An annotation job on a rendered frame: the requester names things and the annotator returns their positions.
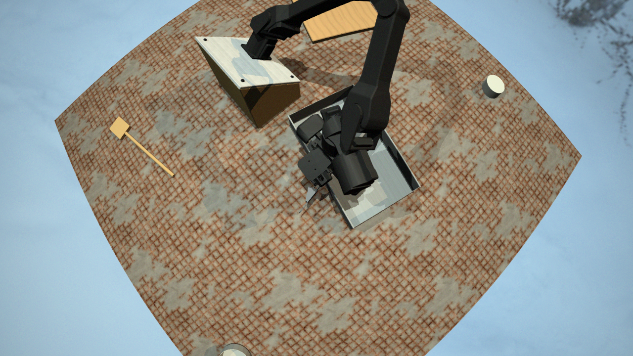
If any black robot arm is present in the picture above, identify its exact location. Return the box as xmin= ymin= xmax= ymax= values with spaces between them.
xmin=240 ymin=0 xmax=410 ymax=195

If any grey cylinder with cream top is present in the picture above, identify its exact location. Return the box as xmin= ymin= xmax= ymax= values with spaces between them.
xmin=482 ymin=75 xmax=504 ymax=98

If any grey saucepan with long handle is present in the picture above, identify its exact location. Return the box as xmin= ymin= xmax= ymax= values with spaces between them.
xmin=220 ymin=344 xmax=250 ymax=356

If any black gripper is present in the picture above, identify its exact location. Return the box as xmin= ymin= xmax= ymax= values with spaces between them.
xmin=296 ymin=114 xmax=336 ymax=160

